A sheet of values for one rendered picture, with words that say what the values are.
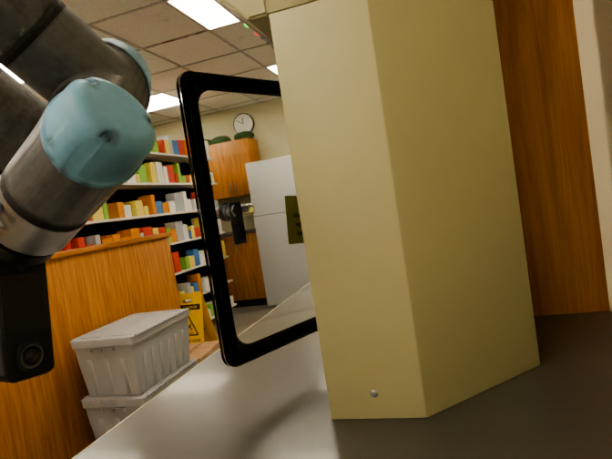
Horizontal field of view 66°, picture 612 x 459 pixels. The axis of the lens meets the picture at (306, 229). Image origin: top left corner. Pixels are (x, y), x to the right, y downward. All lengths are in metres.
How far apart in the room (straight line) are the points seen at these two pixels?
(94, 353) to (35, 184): 2.47
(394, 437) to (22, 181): 0.42
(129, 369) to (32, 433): 0.54
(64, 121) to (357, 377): 0.39
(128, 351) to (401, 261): 2.30
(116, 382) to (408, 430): 2.40
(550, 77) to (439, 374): 0.55
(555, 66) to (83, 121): 0.75
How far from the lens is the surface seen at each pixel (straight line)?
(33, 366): 0.51
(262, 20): 0.60
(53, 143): 0.39
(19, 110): 0.83
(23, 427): 2.87
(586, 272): 0.93
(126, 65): 0.49
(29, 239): 0.45
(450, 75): 0.61
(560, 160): 0.91
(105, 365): 2.84
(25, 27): 0.46
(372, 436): 0.55
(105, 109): 0.38
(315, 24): 0.56
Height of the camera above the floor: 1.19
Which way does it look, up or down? 3 degrees down
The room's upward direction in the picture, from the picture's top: 9 degrees counter-clockwise
